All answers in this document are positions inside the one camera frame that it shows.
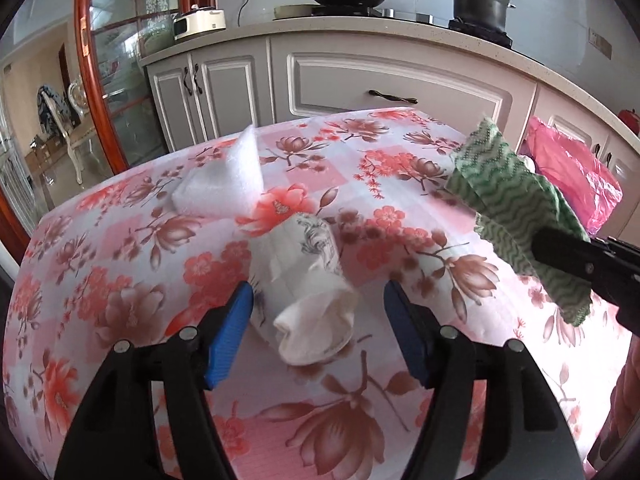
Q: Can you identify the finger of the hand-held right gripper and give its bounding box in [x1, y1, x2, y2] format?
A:
[531, 227, 608, 282]

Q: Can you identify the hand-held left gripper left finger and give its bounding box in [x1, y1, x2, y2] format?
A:
[54, 280, 256, 480]

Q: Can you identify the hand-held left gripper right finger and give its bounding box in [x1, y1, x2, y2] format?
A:
[382, 279, 586, 480]

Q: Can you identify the green wavy patterned cloth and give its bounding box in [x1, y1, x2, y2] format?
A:
[445, 117, 593, 328]

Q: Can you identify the printed white tissue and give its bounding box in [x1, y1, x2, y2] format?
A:
[247, 212, 360, 367]

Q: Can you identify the waste bin with pink liner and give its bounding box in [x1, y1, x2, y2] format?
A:
[522, 116, 625, 236]

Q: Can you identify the person's right hand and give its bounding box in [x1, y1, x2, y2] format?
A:
[611, 347, 640, 461]

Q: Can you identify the floral tablecloth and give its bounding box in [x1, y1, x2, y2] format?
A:
[2, 105, 636, 480]

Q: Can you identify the white foam piece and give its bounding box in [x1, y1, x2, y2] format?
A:
[171, 125, 265, 218]

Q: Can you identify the white ornate chair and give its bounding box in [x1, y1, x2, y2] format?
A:
[50, 77, 96, 186]

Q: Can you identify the dark cooking pot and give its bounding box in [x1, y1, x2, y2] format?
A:
[440, 0, 517, 33]

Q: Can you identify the white drawer front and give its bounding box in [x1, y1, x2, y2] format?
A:
[285, 52, 506, 121]

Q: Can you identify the wooden framed glass door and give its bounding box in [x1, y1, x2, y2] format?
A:
[74, 0, 217, 177]

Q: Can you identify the dark patterned garment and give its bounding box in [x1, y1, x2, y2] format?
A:
[37, 85, 68, 133]

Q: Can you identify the black gas stove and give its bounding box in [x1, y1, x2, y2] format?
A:
[272, 4, 515, 50]

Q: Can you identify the white rice cooker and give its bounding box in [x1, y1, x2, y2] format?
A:
[172, 5, 227, 42]

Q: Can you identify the double wall socket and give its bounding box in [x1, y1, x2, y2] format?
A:
[589, 30, 613, 60]

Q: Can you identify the dark drawer handle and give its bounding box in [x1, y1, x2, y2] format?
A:
[369, 89, 417, 104]

